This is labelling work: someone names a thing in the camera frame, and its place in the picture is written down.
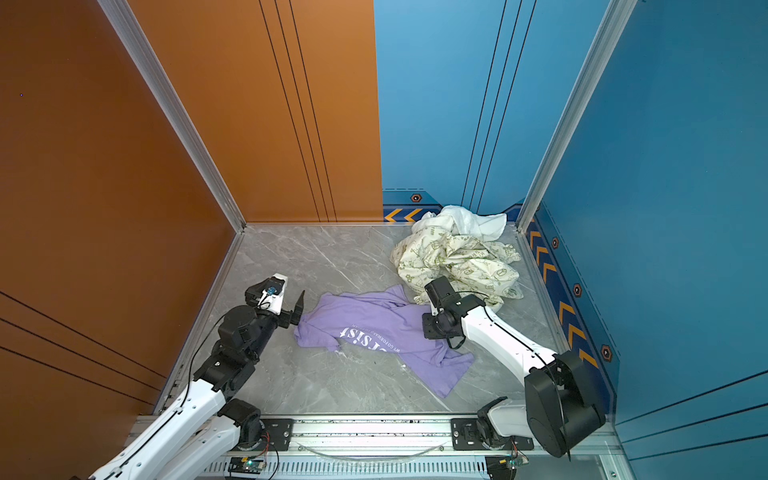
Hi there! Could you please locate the cream green-patterned cloth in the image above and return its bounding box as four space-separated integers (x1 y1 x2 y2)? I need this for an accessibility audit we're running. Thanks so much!
390 227 524 310

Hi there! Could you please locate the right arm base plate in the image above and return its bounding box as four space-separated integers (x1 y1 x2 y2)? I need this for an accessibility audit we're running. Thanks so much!
449 417 534 452

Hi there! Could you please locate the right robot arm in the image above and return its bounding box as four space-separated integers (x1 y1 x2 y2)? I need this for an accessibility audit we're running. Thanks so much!
422 276 607 458

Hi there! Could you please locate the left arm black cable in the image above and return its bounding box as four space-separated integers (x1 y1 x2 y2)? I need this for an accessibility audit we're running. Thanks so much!
119 311 229 457

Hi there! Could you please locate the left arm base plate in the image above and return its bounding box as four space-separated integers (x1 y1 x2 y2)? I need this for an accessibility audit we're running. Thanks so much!
236 418 294 452

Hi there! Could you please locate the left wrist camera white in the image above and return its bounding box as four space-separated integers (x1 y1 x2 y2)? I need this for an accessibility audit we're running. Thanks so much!
257 273 288 315

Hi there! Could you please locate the circuit board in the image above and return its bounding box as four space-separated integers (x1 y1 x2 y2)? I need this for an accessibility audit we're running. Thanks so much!
485 454 529 480
227 457 266 477

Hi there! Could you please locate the aluminium corner post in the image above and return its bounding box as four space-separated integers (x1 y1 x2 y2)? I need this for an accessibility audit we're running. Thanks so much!
98 0 247 234
516 0 638 234

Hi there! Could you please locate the left circuit board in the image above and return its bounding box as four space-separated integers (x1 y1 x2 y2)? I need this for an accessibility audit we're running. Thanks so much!
227 457 266 477

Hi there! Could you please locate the right circuit board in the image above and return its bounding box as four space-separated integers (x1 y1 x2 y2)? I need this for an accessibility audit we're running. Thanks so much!
485 454 529 480

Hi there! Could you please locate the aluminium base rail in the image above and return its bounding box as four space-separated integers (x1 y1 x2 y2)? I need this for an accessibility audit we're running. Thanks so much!
122 413 637 480

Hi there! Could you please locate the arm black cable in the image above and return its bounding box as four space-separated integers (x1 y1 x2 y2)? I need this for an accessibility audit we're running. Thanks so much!
446 290 571 463
119 311 229 457

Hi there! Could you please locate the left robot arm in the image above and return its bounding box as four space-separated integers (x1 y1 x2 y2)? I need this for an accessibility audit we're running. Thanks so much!
90 273 304 479

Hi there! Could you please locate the right aluminium corner post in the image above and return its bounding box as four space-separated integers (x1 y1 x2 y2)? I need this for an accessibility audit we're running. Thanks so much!
516 0 638 234

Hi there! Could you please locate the purple t-shirt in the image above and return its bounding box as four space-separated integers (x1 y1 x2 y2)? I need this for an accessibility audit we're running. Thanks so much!
294 285 475 398

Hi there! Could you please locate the left aluminium corner post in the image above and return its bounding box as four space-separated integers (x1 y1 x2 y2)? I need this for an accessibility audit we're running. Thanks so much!
98 0 247 234

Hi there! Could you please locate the white cloth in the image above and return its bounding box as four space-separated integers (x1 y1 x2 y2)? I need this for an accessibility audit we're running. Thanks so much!
411 205 508 241

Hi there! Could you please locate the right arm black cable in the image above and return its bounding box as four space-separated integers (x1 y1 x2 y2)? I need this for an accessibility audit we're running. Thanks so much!
446 290 571 463

